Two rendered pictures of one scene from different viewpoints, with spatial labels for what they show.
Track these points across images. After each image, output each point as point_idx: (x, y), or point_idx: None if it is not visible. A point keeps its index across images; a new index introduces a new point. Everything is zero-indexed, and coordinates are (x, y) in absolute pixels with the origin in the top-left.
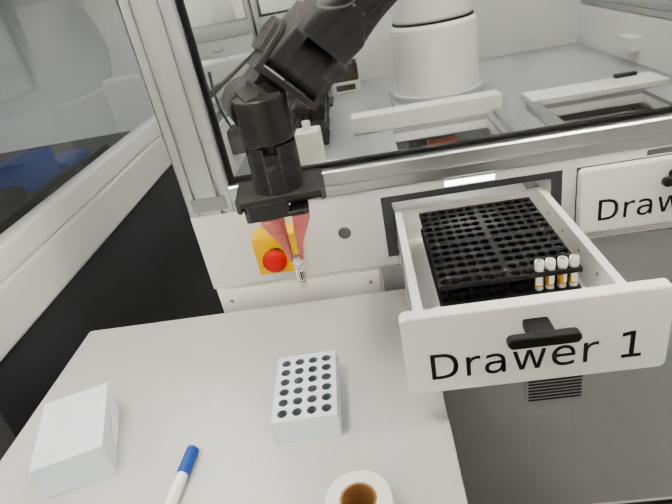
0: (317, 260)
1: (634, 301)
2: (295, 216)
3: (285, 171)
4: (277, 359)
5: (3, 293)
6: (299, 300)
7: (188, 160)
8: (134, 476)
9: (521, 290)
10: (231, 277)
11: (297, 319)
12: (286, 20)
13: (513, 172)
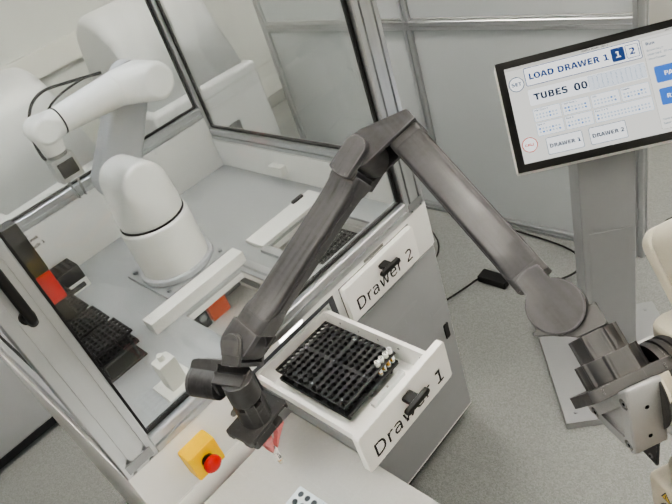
0: (223, 442)
1: (433, 358)
2: (278, 426)
3: (266, 407)
4: None
5: None
6: (221, 479)
7: (116, 440)
8: None
9: (374, 380)
10: (170, 500)
11: (239, 490)
12: (235, 331)
13: (310, 312)
